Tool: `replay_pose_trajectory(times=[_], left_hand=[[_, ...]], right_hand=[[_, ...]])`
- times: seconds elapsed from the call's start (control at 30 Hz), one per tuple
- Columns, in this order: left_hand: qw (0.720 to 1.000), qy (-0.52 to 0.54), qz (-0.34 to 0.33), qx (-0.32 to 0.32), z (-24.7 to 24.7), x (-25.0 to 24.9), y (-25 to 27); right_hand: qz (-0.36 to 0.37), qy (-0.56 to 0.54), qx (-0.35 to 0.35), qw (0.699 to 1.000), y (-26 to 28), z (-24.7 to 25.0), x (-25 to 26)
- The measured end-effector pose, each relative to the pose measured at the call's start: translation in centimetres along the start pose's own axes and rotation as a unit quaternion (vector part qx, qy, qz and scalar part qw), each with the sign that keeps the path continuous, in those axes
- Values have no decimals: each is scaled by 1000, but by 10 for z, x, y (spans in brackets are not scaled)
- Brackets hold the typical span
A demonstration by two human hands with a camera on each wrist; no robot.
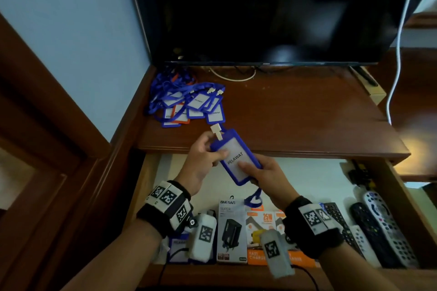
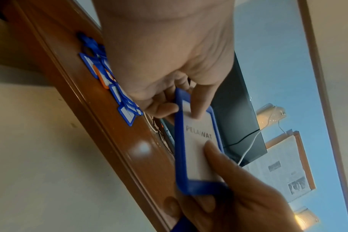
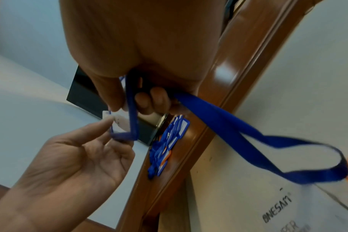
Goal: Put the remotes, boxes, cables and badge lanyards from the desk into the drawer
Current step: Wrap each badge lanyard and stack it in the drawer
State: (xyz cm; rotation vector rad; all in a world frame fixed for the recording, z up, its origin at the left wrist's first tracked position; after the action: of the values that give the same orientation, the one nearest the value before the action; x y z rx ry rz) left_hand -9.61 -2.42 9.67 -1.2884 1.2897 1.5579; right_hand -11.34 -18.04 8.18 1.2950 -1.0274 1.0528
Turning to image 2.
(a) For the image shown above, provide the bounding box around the person's right hand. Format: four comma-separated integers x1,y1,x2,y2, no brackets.
177,140,302,232

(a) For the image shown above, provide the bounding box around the person's left hand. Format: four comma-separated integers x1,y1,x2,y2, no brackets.
92,0,236,120

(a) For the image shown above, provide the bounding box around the blue badge holder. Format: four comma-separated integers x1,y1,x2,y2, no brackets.
169,88,229,232

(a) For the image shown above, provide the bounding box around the pile of blue ID lanyards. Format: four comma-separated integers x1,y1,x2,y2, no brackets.
77,31,143,127

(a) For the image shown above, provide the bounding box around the wooden drawer with white bottom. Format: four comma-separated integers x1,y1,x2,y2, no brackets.
0,11,169,232

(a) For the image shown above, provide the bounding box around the printed newspaper sheet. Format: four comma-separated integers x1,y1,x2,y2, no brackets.
242,130,317,203

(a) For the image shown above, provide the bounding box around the black television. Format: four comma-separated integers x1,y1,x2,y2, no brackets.
156,52,268,167

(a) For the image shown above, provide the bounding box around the beige wall lamp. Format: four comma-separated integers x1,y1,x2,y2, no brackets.
255,103,287,131
293,207,319,229

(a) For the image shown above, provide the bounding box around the thick white power cable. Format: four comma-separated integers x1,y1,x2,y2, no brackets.
237,129,262,166

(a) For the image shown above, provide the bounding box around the brown wooden wall trim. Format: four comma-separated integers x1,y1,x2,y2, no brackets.
297,0,348,232

